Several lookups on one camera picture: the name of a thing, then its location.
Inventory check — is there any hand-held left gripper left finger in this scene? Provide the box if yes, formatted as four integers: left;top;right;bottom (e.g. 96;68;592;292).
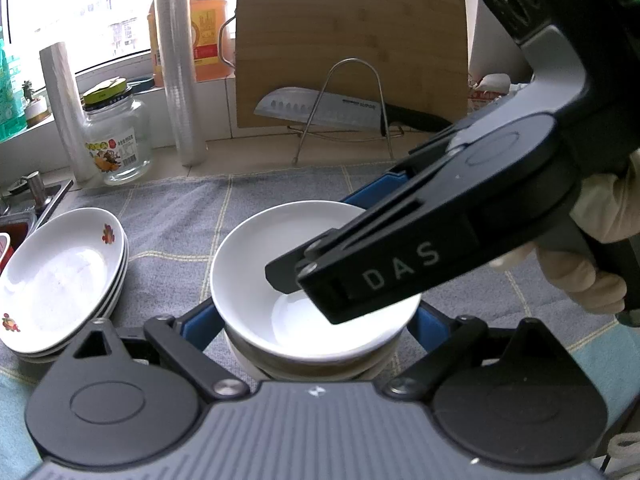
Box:
72;300;251;403

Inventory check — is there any metal wire rack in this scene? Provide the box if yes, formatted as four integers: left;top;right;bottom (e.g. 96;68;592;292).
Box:
291;58;406;166

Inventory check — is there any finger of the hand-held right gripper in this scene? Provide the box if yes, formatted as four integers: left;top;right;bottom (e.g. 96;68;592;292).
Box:
264;194;427;293
340;152;431;211

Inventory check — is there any bamboo cutting board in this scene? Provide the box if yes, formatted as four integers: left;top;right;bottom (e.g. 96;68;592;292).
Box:
217;0;468;131

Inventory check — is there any white printed plastic bag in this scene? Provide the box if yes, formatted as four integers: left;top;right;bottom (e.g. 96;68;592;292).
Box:
469;87;531;123

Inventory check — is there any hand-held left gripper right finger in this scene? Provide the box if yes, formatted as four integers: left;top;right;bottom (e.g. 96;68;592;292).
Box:
385;302;563;403

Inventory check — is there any person's right hand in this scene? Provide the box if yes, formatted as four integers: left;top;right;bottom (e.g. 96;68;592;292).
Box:
492;150;640;316

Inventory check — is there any grey checked tablecloth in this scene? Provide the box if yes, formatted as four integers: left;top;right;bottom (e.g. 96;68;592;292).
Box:
0;162;640;411

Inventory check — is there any orange oil bottle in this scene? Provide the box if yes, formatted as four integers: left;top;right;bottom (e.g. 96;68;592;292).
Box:
148;0;235;87

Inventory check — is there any metal sink knob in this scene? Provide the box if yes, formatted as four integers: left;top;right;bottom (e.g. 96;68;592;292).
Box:
25;171;47;210

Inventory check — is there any short plastic wrap roll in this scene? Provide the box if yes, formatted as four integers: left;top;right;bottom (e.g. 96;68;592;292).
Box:
40;42;96;183

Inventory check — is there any black-handled kitchen knife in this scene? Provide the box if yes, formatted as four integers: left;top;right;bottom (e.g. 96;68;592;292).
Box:
254;87;451;137

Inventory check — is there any green detergent bottle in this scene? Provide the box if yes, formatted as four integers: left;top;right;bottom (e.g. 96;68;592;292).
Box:
0;25;28;143

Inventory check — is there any small potted plant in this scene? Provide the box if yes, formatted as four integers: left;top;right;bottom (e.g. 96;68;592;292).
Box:
21;79;51;128

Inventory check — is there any clear glass jar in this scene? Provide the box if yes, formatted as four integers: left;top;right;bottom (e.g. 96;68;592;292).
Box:
82;77;152;186

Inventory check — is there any tall plastic wrap roll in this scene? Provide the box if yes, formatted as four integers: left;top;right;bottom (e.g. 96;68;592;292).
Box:
156;0;207;167

